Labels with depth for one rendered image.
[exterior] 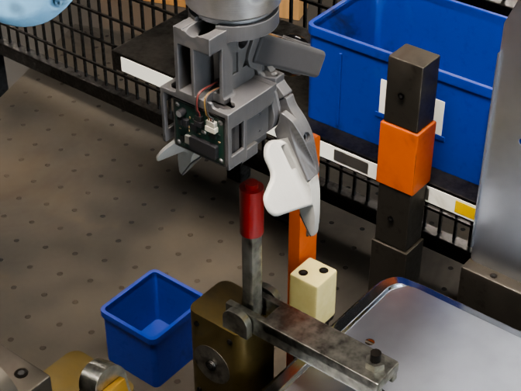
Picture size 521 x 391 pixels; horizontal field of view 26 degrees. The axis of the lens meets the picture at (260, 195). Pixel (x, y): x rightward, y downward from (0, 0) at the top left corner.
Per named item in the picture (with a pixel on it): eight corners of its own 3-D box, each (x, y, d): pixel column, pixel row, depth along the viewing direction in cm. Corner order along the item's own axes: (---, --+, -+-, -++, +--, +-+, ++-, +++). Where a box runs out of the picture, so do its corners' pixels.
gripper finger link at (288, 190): (278, 262, 94) (227, 164, 92) (320, 227, 97) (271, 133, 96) (303, 257, 91) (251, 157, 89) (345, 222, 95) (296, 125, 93)
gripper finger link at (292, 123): (281, 188, 95) (234, 98, 94) (294, 179, 96) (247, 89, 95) (319, 178, 92) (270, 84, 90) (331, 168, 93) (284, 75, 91)
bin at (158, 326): (156, 391, 149) (153, 341, 144) (102, 358, 154) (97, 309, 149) (210, 346, 156) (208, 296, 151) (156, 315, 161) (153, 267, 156)
